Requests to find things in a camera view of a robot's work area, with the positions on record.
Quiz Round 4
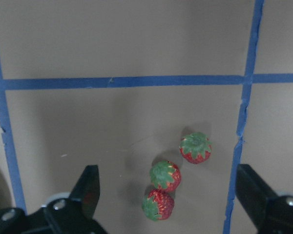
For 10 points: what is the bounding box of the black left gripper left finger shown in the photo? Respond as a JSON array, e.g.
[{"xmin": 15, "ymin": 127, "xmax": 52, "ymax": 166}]
[{"xmin": 45, "ymin": 165, "xmax": 107, "ymax": 234}]

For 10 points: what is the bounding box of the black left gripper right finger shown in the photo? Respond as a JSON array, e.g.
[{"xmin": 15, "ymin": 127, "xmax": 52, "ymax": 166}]
[{"xmin": 235, "ymin": 164, "xmax": 293, "ymax": 234}]

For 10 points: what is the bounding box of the red strawberry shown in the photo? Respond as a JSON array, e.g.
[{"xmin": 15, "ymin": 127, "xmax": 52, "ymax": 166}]
[
  {"xmin": 142, "ymin": 189, "xmax": 175, "ymax": 221},
  {"xmin": 149, "ymin": 160, "xmax": 182, "ymax": 193},
  {"xmin": 179, "ymin": 132, "xmax": 211, "ymax": 164}
]

